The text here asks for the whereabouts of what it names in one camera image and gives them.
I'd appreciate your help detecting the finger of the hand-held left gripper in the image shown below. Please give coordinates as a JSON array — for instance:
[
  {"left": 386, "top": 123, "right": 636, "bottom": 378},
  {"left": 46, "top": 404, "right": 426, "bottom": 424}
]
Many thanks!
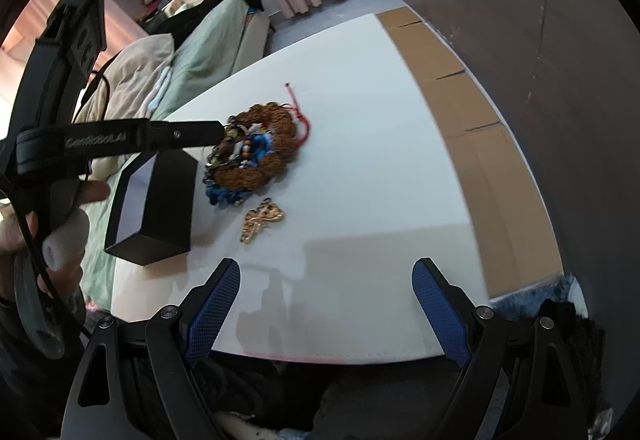
[{"left": 150, "top": 119, "right": 225, "bottom": 152}]

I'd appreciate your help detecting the red cord bracelet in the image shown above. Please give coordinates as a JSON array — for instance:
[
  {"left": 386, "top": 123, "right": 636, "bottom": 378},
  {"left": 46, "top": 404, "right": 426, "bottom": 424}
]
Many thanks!
[{"left": 283, "top": 81, "right": 312, "bottom": 147}]

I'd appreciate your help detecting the dark furry rug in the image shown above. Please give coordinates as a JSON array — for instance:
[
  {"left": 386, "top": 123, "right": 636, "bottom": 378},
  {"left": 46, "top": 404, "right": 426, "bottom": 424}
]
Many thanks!
[{"left": 489, "top": 270, "right": 617, "bottom": 440}]

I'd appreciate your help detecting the green bed mattress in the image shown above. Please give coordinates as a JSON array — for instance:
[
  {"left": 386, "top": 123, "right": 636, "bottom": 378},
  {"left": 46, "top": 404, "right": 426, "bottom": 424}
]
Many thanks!
[{"left": 80, "top": 0, "right": 275, "bottom": 311}]

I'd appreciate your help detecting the gold pendant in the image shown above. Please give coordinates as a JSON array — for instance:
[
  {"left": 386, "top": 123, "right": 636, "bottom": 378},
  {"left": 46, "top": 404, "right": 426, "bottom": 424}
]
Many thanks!
[{"left": 242, "top": 197, "right": 287, "bottom": 246}]

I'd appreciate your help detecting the person's left hand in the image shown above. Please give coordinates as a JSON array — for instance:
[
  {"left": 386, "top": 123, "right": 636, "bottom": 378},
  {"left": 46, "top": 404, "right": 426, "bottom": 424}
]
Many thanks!
[{"left": 0, "top": 180, "right": 112, "bottom": 297}]

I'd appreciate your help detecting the black jewelry box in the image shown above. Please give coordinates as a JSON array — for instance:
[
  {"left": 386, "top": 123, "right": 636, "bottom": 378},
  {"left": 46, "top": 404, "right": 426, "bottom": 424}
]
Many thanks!
[{"left": 104, "top": 151, "right": 199, "bottom": 267}]

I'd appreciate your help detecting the brown bead bracelet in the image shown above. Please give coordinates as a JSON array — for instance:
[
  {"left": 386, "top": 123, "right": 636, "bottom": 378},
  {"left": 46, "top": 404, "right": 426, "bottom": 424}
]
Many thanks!
[{"left": 212, "top": 103, "right": 302, "bottom": 193}]

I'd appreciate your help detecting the blue braided bracelet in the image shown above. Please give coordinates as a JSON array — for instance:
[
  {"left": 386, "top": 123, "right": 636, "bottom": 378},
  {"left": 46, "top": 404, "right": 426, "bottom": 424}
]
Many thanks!
[{"left": 203, "top": 130, "right": 275, "bottom": 209}]

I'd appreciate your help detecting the clear bead bracelet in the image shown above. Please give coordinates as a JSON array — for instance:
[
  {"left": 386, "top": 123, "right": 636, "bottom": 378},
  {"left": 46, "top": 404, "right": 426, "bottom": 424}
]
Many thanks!
[{"left": 205, "top": 123, "right": 253, "bottom": 169}]

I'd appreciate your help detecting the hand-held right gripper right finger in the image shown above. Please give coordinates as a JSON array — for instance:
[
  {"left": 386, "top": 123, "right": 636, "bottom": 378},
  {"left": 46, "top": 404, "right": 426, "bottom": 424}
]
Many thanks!
[{"left": 411, "top": 257, "right": 603, "bottom": 440}]

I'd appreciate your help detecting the beige blanket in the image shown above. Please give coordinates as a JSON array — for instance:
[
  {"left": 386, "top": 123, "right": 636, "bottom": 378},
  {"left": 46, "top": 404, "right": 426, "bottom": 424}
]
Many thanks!
[{"left": 75, "top": 34, "right": 177, "bottom": 177}]

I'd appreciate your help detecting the flat cardboard sheet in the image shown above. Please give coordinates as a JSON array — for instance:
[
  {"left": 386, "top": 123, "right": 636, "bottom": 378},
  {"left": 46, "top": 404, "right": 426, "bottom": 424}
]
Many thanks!
[{"left": 375, "top": 6, "right": 567, "bottom": 299}]

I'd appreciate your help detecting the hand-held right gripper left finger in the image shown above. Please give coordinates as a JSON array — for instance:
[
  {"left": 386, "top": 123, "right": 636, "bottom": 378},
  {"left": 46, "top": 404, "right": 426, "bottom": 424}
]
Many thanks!
[{"left": 60, "top": 257, "right": 242, "bottom": 440}]

